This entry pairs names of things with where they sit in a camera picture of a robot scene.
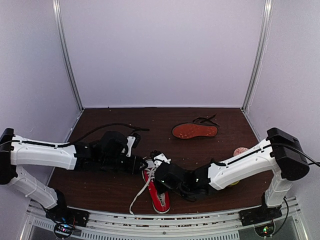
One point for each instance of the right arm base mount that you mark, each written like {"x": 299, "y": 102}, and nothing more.
{"x": 262, "y": 217}

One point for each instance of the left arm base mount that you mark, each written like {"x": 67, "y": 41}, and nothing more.
{"x": 66, "y": 219}

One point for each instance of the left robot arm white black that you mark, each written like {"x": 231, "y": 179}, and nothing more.
{"x": 112, "y": 152}

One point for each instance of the red patterned bowl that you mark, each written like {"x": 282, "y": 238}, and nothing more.
{"x": 239, "y": 151}

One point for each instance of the upturned shoe orange sole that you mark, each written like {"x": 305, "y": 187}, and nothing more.
{"x": 198, "y": 128}

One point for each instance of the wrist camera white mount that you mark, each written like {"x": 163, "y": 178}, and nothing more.
{"x": 132, "y": 142}
{"x": 158, "y": 158}

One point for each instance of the red canvas sneaker white laces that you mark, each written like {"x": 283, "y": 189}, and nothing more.
{"x": 160, "y": 201}

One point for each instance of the left aluminium frame post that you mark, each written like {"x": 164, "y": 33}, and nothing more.
{"x": 65, "y": 53}

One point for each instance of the right aluminium frame post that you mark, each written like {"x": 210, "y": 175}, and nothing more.
{"x": 261, "y": 47}

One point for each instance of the aluminium frame post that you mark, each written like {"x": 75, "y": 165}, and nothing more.
{"x": 65, "y": 53}
{"x": 261, "y": 47}

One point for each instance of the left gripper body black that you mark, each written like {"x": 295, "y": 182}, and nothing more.
{"x": 131, "y": 168}

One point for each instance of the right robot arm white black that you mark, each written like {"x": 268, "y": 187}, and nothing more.
{"x": 279, "y": 152}

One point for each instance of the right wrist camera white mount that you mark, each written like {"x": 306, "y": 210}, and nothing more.
{"x": 158, "y": 158}

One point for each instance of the front aluminium rail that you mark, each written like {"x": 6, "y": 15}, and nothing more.
{"x": 219, "y": 225}

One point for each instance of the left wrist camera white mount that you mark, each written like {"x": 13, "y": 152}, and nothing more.
{"x": 132, "y": 142}

